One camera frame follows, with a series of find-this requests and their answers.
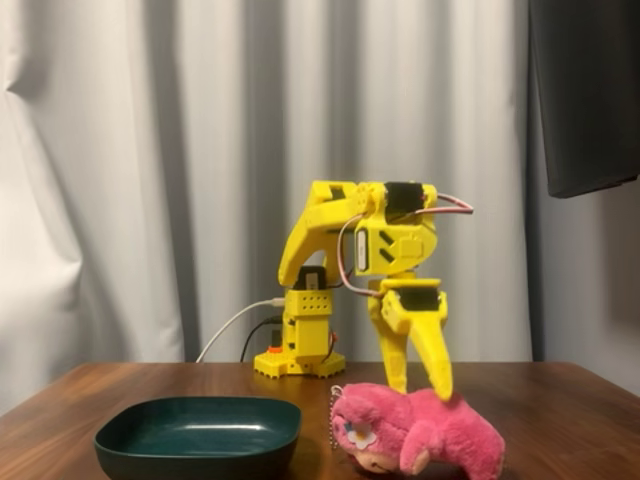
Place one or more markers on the yellow gripper black motor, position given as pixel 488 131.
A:
pixel 411 316

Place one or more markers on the pink plush strawberry bear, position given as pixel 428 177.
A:
pixel 440 430

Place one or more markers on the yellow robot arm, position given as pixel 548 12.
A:
pixel 320 220

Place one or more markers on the orange black clamp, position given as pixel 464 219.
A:
pixel 274 348

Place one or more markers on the dark teal square plate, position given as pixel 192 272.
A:
pixel 200 440

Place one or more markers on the black fabric panel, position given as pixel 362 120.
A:
pixel 585 90

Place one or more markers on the white curtain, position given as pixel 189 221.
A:
pixel 150 150

